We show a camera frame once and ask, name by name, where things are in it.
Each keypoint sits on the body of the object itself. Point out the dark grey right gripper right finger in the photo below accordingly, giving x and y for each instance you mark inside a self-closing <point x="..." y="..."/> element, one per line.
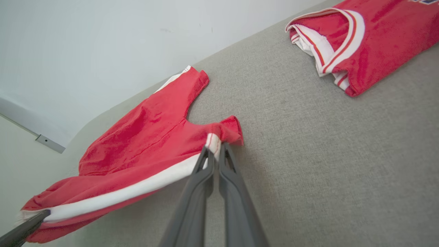
<point x="240" y="219"/>

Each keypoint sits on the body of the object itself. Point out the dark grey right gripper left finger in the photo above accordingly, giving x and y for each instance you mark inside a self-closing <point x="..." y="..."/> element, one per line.
<point x="188" y="216"/>

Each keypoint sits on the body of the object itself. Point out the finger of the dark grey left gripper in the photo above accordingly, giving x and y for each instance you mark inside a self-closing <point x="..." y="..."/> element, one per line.
<point x="20" y="231"/>

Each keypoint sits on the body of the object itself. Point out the red shorts white side stripe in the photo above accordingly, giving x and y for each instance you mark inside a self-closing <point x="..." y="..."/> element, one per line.
<point x="137" y="137"/>

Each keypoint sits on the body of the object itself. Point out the red basketball jersey white trim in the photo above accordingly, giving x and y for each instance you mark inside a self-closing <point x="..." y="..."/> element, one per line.
<point x="384" y="41"/>

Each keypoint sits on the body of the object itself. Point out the grey fabric table cover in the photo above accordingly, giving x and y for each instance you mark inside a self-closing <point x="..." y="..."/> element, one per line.
<point x="308" y="154"/>

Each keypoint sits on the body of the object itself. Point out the white wall baseboard strip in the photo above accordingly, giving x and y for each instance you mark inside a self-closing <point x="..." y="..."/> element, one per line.
<point x="51" y="143"/>

